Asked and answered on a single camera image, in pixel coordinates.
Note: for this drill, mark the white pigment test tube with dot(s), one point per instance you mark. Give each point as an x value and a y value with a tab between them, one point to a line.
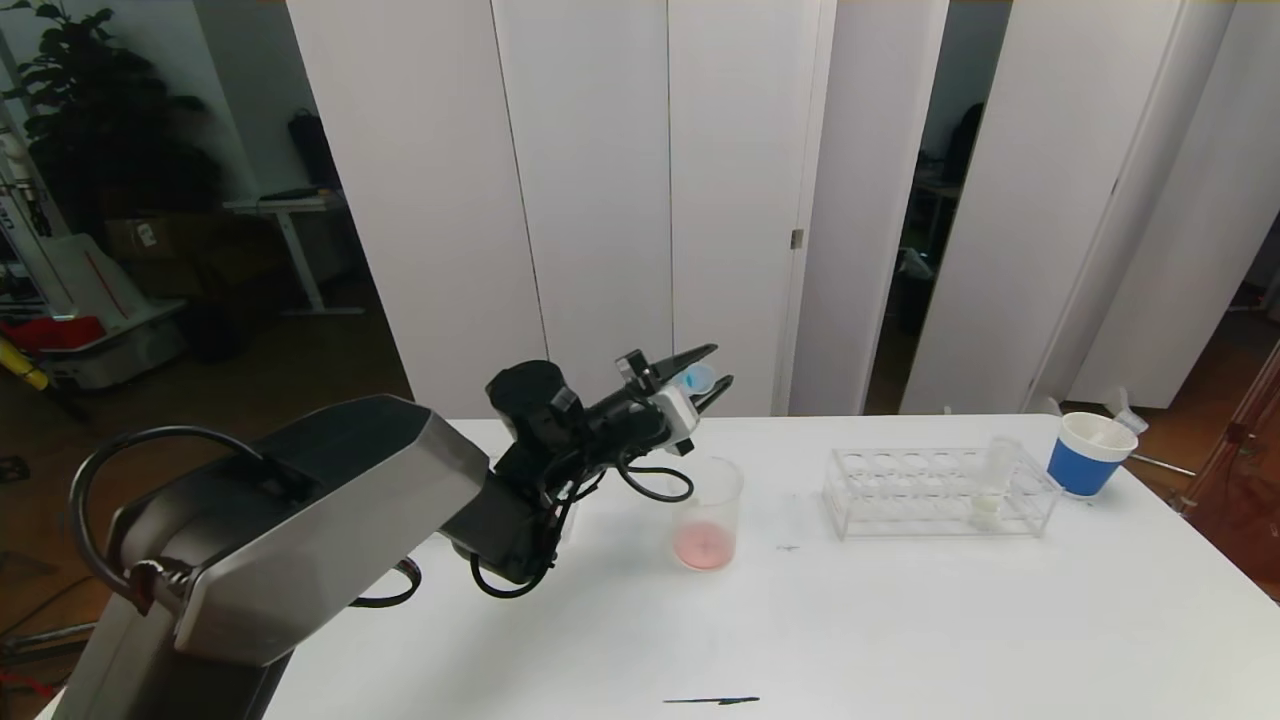
990	505

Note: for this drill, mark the white folding partition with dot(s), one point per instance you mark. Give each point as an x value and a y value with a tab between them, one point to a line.
600	200
1050	200

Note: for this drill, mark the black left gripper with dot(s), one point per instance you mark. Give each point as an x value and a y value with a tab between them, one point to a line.
662	388

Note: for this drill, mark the blue pigment test tube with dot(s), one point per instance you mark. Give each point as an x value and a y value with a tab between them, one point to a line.
697	378

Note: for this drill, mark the black bag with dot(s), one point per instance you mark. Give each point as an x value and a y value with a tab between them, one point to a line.
312	150

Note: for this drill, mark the white standing desk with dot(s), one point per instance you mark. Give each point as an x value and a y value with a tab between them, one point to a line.
290	203

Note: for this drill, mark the dark green potted plant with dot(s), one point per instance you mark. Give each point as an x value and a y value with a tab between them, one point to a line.
100	130

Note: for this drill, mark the white partition foot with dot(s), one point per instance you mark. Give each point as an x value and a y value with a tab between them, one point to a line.
1045	405

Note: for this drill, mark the metal floor bar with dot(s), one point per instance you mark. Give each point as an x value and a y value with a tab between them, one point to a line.
40	640

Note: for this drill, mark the white machine with slanted panel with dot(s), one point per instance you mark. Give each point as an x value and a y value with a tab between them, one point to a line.
80	280

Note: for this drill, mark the yellow tool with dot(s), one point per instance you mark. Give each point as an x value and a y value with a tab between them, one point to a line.
22	368

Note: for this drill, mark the brown cardboard box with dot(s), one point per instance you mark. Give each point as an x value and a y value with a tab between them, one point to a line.
150	240

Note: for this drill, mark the clear glass beaker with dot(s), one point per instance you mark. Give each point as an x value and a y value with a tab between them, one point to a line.
706	530

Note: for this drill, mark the black tape strip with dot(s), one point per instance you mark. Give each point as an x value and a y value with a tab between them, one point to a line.
715	699

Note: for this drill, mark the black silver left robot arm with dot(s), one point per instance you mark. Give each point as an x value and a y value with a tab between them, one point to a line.
300	520

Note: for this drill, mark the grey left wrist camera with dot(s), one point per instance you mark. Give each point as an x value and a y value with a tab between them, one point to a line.
680	412

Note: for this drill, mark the blue white paper cup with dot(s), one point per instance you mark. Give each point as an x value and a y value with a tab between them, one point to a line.
1085	468

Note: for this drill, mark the clear acrylic test tube rack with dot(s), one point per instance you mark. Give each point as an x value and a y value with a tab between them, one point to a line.
920	495

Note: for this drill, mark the brown metal stand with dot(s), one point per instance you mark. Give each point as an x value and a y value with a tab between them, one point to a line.
1245	440

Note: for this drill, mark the red pigment test tube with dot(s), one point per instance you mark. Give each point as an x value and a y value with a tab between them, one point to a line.
1125	410

